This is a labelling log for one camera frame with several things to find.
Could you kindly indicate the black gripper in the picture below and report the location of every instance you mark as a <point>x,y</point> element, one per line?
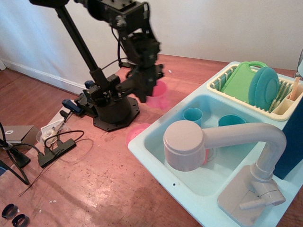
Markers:
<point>141,50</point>

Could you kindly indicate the pink plastic cup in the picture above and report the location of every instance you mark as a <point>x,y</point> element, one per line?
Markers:
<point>159,97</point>

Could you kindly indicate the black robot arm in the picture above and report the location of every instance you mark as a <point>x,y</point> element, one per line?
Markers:
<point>131,19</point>

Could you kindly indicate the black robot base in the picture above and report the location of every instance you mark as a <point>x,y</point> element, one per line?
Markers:
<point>108,114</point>

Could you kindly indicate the teal cup in sink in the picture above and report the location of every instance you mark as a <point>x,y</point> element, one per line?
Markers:
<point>194,115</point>

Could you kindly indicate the teal bowl in sink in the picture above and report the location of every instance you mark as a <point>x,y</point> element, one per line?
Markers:
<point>230,119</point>

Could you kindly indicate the light blue toy sink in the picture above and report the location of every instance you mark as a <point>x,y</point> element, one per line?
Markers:
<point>148,148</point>

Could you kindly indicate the pink plastic plate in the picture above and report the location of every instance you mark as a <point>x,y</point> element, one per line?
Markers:
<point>135,131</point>

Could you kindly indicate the grey toy faucet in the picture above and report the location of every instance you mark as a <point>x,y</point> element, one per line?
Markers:
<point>203,158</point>

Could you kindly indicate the blue table clamp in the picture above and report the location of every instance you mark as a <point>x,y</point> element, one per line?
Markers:
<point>67,103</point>

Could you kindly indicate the green cutting board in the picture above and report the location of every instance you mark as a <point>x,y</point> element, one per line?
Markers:
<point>238,84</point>

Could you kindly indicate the clear plastic bag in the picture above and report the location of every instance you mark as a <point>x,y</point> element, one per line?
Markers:
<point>48,134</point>

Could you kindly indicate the teal plate back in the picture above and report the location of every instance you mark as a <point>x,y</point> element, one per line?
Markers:
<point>253,86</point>

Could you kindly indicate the teal plate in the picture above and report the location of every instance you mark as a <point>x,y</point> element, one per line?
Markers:
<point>253,86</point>
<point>266,88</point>

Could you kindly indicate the cream dish rack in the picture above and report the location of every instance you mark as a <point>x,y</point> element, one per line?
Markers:
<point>281,108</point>

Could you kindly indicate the teal plate front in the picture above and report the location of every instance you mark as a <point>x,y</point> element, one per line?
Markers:
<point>266,88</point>

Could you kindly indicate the grey cardboard box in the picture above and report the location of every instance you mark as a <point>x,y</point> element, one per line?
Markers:
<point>21,134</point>

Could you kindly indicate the black power adapter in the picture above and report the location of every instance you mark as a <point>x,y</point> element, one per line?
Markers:
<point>20,159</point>

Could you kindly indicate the orange utensil in rack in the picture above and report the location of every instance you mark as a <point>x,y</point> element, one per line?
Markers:
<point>295,87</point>

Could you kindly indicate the dark blue box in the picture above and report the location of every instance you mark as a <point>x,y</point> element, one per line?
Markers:
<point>293,153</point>

